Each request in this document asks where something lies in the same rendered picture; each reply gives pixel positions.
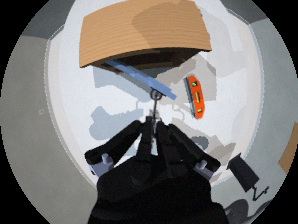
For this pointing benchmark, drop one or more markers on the orange torpedo level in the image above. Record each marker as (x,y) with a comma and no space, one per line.
(196,98)

